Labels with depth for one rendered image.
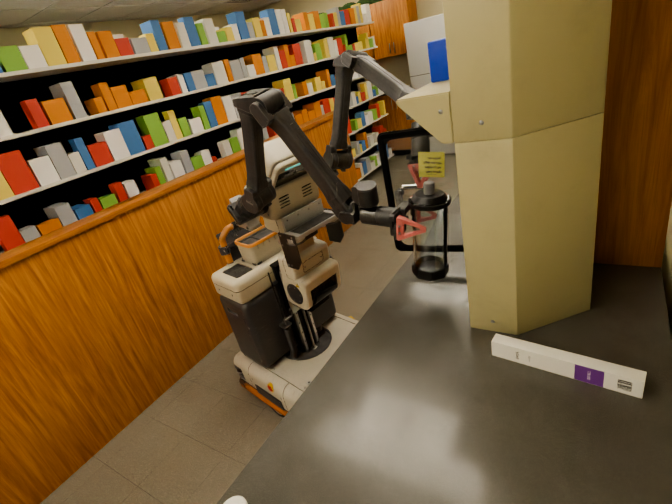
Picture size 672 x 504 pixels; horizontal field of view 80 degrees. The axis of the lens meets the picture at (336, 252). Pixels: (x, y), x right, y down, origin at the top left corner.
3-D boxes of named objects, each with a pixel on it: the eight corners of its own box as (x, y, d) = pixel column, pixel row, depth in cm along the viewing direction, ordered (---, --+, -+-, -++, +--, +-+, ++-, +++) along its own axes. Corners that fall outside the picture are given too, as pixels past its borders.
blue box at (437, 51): (483, 69, 99) (481, 28, 95) (472, 76, 92) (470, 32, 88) (443, 76, 104) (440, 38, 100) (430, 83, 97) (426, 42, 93)
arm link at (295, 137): (271, 95, 117) (246, 110, 111) (280, 84, 113) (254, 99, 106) (358, 211, 126) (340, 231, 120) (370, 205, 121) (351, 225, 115)
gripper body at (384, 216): (409, 200, 113) (385, 198, 117) (395, 215, 106) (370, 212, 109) (410, 221, 116) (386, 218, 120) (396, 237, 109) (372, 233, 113)
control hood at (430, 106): (490, 108, 104) (489, 67, 100) (454, 143, 81) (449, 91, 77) (447, 114, 111) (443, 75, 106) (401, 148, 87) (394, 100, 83)
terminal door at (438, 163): (491, 252, 122) (484, 118, 105) (396, 251, 136) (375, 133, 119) (491, 251, 123) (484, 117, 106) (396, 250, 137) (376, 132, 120)
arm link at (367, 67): (362, 66, 153) (339, 63, 147) (367, 51, 149) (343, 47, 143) (432, 119, 128) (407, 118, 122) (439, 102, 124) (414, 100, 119)
